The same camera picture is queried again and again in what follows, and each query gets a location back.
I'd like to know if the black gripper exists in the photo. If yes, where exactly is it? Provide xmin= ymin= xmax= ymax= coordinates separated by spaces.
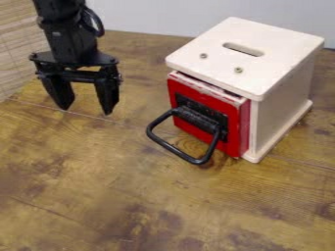
xmin=29 ymin=13 xmax=121 ymax=115

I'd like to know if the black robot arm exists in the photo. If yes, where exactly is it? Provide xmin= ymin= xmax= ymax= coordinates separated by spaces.
xmin=29 ymin=0 xmax=121 ymax=115

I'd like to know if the red drawer front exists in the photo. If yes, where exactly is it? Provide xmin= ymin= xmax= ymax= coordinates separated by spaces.
xmin=166 ymin=71 xmax=250 ymax=158

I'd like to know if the white wooden drawer box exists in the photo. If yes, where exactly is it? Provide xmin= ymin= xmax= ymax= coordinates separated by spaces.
xmin=166 ymin=17 xmax=324 ymax=163

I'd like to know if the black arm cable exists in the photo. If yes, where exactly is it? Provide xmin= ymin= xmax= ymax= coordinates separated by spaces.
xmin=81 ymin=7 xmax=105 ymax=38

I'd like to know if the black metal drawer handle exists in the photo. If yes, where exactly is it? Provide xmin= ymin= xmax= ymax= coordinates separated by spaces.
xmin=146 ymin=105 xmax=229 ymax=165

